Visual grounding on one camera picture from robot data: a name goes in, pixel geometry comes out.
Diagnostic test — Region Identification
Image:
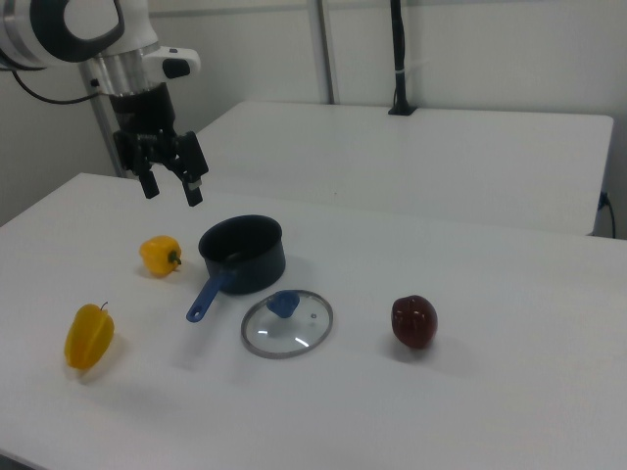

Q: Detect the dark saucepan with blue handle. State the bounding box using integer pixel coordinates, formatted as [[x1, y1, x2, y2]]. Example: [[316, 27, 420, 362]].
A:
[[185, 213, 287, 325]]

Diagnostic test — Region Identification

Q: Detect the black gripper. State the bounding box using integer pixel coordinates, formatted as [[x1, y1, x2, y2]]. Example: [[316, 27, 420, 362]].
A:
[[108, 82, 210, 209]]

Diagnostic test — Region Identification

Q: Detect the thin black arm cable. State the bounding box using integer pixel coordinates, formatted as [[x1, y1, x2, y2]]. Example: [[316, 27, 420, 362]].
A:
[[0, 68, 102, 106]]

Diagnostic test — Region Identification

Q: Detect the aluminium frame post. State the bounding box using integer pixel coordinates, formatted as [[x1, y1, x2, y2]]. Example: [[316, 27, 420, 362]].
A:
[[79, 63, 124, 178], [308, 0, 341, 105]]

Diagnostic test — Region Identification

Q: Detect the black plug with cable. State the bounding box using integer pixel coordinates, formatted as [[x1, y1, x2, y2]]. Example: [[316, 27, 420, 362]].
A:
[[598, 191, 618, 239]]

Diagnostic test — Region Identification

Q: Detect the yellow starfruit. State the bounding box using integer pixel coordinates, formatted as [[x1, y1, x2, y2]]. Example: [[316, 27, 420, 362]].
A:
[[64, 301, 119, 371]]

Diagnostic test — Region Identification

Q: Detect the yellow bell pepper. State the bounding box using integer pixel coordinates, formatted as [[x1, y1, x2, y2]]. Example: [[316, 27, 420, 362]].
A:
[[138, 235, 184, 279]]

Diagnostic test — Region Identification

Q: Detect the dark red apple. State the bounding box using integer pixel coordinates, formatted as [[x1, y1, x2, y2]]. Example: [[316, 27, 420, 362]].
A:
[[390, 294, 439, 351]]

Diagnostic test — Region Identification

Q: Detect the glass lid with blue knob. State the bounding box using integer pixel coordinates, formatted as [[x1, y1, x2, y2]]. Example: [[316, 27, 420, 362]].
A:
[[240, 289, 335, 360]]

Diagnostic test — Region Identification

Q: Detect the black pole with base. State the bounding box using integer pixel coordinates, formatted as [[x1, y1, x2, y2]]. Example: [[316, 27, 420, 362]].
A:
[[388, 0, 418, 118]]

